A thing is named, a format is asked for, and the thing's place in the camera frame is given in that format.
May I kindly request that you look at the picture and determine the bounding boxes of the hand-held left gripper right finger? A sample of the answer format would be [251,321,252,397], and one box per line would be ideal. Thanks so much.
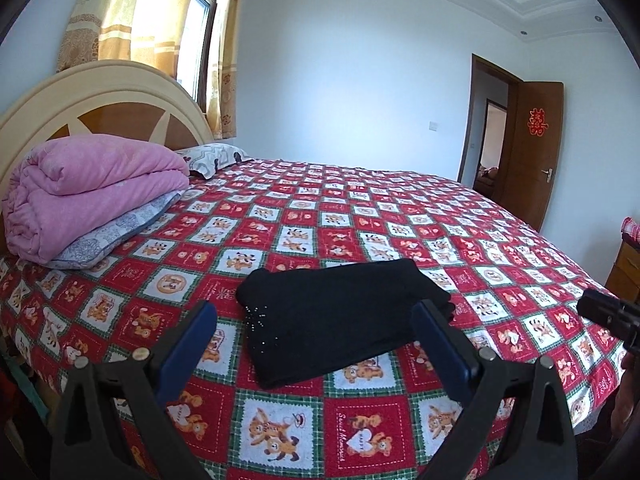
[411,299,594,480]

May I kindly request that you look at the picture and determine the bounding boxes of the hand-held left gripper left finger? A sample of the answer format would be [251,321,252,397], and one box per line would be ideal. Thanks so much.
[50,300,218,480]

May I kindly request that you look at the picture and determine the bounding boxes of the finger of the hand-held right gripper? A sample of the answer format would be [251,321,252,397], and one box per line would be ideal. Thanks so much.
[576,288,626,332]

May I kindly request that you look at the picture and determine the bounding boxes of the black pants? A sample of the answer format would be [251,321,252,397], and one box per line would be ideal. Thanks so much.
[236,258,457,390]

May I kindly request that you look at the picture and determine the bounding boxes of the wooden dresser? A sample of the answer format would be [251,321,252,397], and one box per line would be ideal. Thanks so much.
[604,239,640,306]

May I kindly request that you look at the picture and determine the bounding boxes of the red checkered cloth bundle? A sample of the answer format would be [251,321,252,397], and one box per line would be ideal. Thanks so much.
[620,216,640,249]

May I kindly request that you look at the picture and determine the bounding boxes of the grey patterned pillow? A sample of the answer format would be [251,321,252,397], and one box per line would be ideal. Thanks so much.
[47,187,189,270]

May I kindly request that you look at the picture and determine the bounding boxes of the brown wooden door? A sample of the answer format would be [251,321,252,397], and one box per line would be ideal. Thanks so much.
[492,80,565,234]

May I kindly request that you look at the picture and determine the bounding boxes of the red checkered printed bed sheet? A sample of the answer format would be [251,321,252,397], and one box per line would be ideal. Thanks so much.
[0,157,640,480]

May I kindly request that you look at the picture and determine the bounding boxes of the pink folded quilt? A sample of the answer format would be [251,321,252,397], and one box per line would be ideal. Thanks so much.
[2,133,191,265]

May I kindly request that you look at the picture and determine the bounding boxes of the white patterned pillow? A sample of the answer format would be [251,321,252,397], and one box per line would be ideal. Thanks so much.
[172,143,254,180]

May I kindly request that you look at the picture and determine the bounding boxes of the red paper door decoration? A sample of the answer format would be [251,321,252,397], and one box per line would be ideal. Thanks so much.
[526,106,549,137]

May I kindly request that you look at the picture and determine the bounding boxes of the cream wooden headboard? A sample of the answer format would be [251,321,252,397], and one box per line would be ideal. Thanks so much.
[0,60,216,172]

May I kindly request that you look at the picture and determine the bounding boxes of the yellow patterned curtain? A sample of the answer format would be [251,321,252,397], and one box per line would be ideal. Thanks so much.
[56,0,224,81]
[205,0,249,140]

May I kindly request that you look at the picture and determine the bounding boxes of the window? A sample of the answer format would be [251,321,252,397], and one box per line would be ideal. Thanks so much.
[175,0,224,112]

